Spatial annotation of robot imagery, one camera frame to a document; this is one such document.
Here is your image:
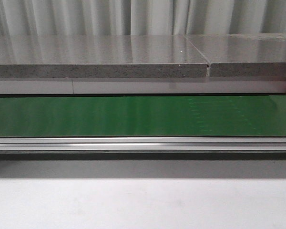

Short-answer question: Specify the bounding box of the green conveyor belt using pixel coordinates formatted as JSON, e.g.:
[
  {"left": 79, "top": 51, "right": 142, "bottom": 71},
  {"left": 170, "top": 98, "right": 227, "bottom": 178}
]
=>
[{"left": 0, "top": 95, "right": 286, "bottom": 137}]

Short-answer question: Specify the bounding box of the white pleated curtain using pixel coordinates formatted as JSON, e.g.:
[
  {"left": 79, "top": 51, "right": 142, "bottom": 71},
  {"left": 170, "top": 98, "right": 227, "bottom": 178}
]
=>
[{"left": 0, "top": 0, "right": 286, "bottom": 35}]

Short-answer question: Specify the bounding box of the grey speckled stone counter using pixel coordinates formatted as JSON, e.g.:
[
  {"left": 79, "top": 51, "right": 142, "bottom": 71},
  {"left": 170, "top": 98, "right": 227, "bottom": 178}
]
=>
[{"left": 0, "top": 33, "right": 286, "bottom": 95}]

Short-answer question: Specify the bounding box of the aluminium conveyor frame rail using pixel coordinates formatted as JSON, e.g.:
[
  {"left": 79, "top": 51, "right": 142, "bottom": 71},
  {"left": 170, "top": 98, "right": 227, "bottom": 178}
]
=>
[{"left": 0, "top": 137, "right": 286, "bottom": 160}]

